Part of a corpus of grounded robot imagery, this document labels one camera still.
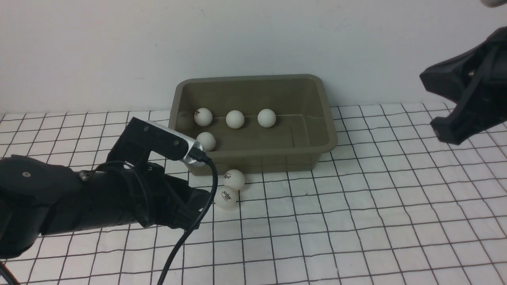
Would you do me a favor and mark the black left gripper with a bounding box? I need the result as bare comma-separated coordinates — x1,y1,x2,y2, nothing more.
131,162,210,230

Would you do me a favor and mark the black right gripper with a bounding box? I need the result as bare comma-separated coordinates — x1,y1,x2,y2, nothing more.
419,27,507,145

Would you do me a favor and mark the white logo ball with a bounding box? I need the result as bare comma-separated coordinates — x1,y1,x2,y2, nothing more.
214,186,238,209
194,108,213,127

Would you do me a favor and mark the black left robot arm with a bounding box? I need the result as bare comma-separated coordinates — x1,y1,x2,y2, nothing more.
0,155,210,258

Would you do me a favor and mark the olive green plastic bin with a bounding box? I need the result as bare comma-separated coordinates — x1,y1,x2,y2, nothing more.
169,74,337,175

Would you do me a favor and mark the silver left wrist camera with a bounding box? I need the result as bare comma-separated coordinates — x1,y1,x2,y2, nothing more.
106,117,206,167

